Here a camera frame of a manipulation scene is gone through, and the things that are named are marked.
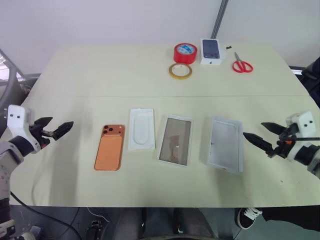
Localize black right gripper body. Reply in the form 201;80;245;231
268;123;300;159

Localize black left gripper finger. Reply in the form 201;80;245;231
33;116;54;131
51;121;75;141

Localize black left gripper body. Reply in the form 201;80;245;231
28;123;55;149

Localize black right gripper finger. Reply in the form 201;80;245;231
260;121;286;136
242;132;278;154

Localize white phone box base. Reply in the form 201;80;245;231
206;115;245;175

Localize white box lid brown inside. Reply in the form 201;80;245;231
157;114;195;167

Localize white box with phone print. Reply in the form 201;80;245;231
199;38;227;66

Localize orange smartphone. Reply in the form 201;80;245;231
93;123;126;172

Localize black trouser leg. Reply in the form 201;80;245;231
259;206;320;232

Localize black and white sneaker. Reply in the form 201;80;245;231
236;206;263;230

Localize white moulded insert tray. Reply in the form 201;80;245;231
128;107;156;152

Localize black floor device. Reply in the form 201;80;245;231
86;219;104;240

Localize yellow clear tape roll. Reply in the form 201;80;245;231
167;62;194;81

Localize red tape roll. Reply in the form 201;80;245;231
173;42;198;65

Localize grey metal pole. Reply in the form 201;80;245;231
211;0;230;39

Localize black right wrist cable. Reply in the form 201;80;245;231
279;135;320;143

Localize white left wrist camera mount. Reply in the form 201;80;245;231
6;104;41;154

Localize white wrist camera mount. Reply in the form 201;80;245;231
285;111;315;163
6;104;41;154

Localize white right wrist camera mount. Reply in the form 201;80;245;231
285;111;315;163

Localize grey metal frame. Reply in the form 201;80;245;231
0;47;41;107

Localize black equipment with silver rail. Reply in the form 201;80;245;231
288;56;320;110

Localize red handled scissors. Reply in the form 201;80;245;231
231;51;254;74

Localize black floor cable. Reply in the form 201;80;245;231
9;190;81;240

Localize white floor cable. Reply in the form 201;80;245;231
86;207;112;224

